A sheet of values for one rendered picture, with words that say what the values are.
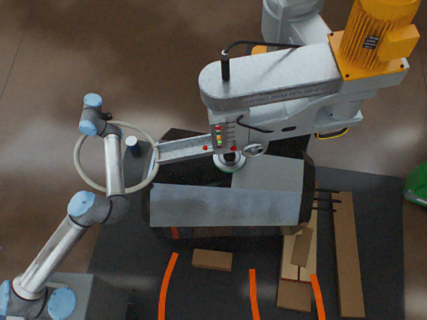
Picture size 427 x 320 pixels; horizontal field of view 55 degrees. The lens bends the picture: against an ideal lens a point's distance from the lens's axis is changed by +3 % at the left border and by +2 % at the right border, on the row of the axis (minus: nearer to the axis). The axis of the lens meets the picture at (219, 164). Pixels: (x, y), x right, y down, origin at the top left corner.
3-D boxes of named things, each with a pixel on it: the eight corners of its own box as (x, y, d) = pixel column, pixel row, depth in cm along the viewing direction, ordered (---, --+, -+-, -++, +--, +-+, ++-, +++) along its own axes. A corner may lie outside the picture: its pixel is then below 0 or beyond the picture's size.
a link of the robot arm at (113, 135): (136, 221, 183) (126, 124, 228) (112, 214, 175) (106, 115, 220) (121, 235, 188) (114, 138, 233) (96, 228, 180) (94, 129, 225)
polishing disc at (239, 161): (248, 145, 268) (248, 144, 267) (243, 173, 259) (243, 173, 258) (216, 140, 271) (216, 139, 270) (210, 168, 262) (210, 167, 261)
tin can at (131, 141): (142, 145, 365) (139, 139, 354) (135, 154, 362) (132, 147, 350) (133, 141, 368) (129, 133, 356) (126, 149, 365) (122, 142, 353)
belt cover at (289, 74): (380, 50, 212) (391, 26, 197) (397, 89, 202) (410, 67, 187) (197, 82, 209) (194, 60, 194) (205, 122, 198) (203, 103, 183)
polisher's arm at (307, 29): (251, 20, 264) (253, -12, 241) (299, 2, 269) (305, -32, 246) (307, 108, 234) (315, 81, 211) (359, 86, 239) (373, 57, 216)
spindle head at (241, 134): (267, 117, 249) (272, 70, 209) (274, 147, 240) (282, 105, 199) (209, 126, 248) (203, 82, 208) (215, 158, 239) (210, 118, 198)
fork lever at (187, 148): (263, 122, 252) (263, 118, 247) (270, 149, 244) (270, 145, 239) (154, 143, 252) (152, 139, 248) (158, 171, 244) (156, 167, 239)
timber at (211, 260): (193, 266, 317) (191, 263, 306) (195, 251, 322) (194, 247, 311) (230, 271, 314) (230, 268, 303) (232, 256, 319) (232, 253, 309)
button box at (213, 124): (225, 143, 227) (224, 117, 202) (227, 148, 226) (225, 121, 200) (212, 146, 227) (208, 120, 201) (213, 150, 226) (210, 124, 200)
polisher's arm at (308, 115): (345, 107, 254) (368, 54, 210) (356, 139, 244) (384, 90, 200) (229, 127, 251) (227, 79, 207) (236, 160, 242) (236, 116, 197)
